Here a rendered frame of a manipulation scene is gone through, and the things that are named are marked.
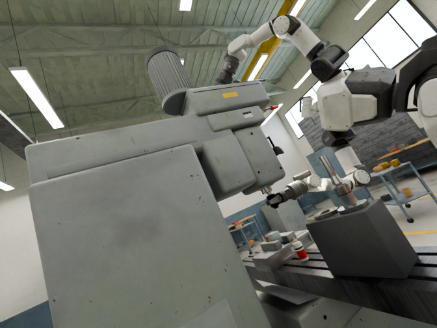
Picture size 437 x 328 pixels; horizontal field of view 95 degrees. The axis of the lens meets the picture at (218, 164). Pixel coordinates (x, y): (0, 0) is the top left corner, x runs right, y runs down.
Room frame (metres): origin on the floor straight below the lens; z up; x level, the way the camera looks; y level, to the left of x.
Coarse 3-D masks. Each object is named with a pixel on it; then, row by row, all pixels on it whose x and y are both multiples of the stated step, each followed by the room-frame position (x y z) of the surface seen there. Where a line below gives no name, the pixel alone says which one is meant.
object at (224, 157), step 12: (204, 144) 0.85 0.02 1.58; (216, 144) 0.87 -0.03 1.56; (228, 144) 0.89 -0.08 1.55; (204, 156) 0.86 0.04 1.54; (216, 156) 0.86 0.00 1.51; (228, 156) 0.88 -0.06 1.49; (240, 156) 0.91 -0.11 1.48; (204, 168) 0.92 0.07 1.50; (216, 168) 0.85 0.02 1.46; (228, 168) 0.87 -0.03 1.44; (240, 168) 0.89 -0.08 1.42; (216, 180) 0.86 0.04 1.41; (228, 180) 0.86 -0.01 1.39; (240, 180) 0.88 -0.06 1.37; (252, 180) 0.91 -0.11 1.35; (216, 192) 0.90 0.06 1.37; (228, 192) 0.86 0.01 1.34
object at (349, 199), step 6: (348, 186) 0.68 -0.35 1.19; (336, 192) 0.69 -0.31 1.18; (342, 192) 0.68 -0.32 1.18; (348, 192) 0.68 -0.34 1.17; (342, 198) 0.69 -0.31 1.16; (348, 198) 0.68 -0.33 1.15; (354, 198) 0.68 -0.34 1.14; (342, 204) 0.70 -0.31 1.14; (348, 204) 0.68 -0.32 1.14; (354, 204) 0.68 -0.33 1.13
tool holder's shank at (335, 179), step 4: (324, 156) 0.69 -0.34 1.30; (320, 160) 0.70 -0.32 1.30; (324, 160) 0.69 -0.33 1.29; (328, 160) 0.69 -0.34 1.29; (324, 164) 0.69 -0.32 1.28; (328, 164) 0.69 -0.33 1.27; (324, 168) 0.70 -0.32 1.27; (328, 168) 0.69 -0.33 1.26; (332, 168) 0.69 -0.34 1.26; (328, 172) 0.69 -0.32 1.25; (332, 172) 0.69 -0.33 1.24; (332, 176) 0.69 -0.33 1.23; (336, 176) 0.69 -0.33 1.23; (332, 180) 0.69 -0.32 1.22; (336, 180) 0.69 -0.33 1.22; (340, 180) 0.68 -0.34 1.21; (336, 184) 0.69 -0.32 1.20; (340, 184) 0.69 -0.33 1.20
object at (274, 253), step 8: (296, 232) 1.32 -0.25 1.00; (304, 232) 1.23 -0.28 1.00; (304, 240) 1.21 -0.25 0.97; (312, 240) 1.22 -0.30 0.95; (264, 248) 1.22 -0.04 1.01; (272, 248) 1.15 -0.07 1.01; (280, 248) 1.12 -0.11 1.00; (288, 248) 1.15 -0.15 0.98; (304, 248) 1.19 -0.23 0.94; (256, 256) 1.19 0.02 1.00; (264, 256) 1.12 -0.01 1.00; (272, 256) 1.09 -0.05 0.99; (280, 256) 1.11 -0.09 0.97; (288, 256) 1.13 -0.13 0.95; (256, 264) 1.18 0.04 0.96; (264, 264) 1.11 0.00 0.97; (272, 264) 1.08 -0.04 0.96; (280, 264) 1.10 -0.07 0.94; (272, 272) 1.08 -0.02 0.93
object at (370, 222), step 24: (336, 216) 0.70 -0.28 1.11; (360, 216) 0.63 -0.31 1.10; (384, 216) 0.66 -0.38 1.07; (336, 240) 0.72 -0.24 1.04; (360, 240) 0.66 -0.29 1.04; (384, 240) 0.62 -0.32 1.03; (336, 264) 0.76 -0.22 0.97; (360, 264) 0.70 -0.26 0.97; (384, 264) 0.64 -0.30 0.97; (408, 264) 0.64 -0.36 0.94
